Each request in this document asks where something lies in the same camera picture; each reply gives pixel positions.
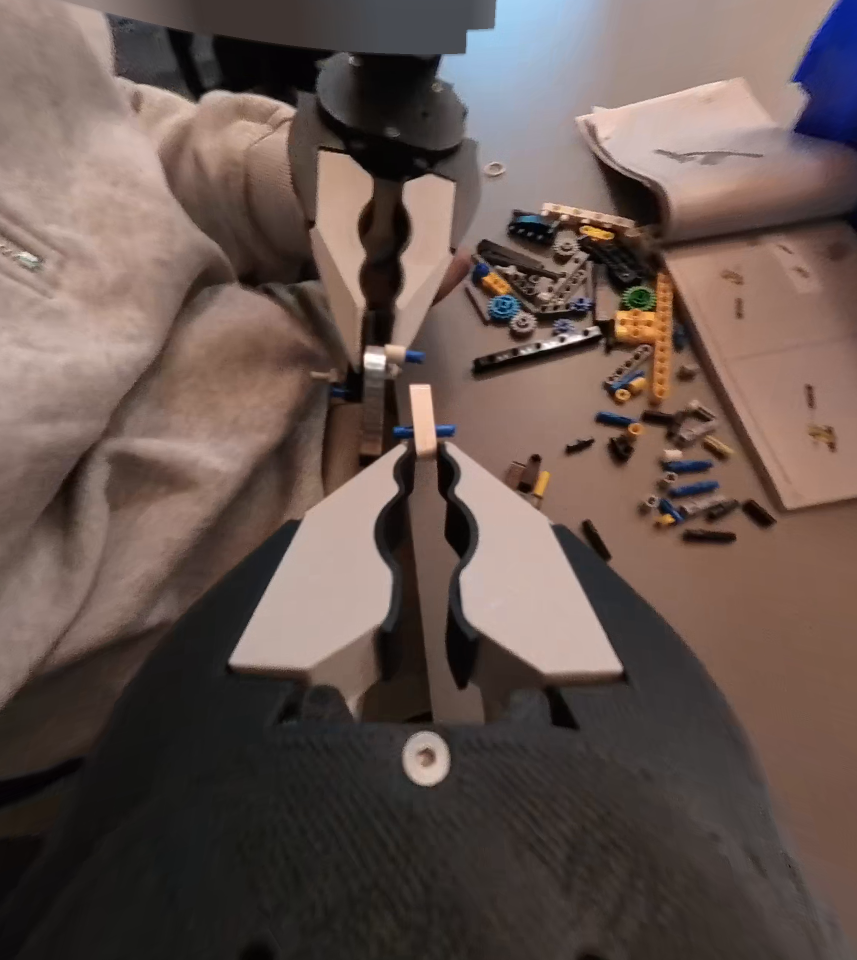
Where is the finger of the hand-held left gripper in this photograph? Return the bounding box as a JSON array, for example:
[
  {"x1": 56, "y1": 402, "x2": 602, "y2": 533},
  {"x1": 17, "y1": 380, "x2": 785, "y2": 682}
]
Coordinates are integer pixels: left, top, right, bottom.
[
  {"x1": 389, "y1": 141, "x2": 484, "y2": 351},
  {"x1": 288, "y1": 111, "x2": 377, "y2": 355}
]

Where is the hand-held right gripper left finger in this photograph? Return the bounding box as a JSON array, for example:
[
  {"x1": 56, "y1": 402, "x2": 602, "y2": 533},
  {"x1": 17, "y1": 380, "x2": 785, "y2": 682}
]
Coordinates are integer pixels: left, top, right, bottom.
[{"x1": 227, "y1": 442, "x2": 410, "y2": 717}]

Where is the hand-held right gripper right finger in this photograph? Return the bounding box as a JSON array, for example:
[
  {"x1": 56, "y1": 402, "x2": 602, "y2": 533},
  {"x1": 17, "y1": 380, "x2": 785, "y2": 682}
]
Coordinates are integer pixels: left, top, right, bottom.
[{"x1": 436, "y1": 442, "x2": 625, "y2": 720}]

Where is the pile of lego pieces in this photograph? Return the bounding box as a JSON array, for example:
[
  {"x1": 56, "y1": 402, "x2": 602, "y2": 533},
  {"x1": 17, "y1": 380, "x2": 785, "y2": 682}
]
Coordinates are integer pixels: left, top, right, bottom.
[{"x1": 464, "y1": 201, "x2": 778, "y2": 562}]

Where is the partly built lego model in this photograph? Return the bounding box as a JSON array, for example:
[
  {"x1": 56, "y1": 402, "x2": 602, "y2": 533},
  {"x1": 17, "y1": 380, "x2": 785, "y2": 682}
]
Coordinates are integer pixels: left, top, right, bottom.
[{"x1": 310, "y1": 341, "x2": 427, "y2": 462}]

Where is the white lego beam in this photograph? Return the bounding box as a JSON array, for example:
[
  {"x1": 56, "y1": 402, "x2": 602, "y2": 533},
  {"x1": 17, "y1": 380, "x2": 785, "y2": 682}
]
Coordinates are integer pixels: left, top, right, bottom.
[{"x1": 393, "y1": 384, "x2": 457, "y2": 460}]

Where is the person's grey sweatshirt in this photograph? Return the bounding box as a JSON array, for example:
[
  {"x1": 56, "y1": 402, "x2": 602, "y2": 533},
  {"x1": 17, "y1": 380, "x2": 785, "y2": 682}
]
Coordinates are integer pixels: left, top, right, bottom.
[{"x1": 0, "y1": 0, "x2": 370, "y2": 781}]

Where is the paper instruction booklet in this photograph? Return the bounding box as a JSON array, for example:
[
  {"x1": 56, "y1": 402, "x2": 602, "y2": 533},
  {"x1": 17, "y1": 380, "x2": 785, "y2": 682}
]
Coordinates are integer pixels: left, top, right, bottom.
[{"x1": 574, "y1": 77, "x2": 857, "y2": 513}]

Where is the blue storage box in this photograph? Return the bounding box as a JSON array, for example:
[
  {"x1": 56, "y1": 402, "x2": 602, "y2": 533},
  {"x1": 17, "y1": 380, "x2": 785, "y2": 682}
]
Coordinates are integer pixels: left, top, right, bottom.
[{"x1": 790, "y1": 0, "x2": 857, "y2": 252}]

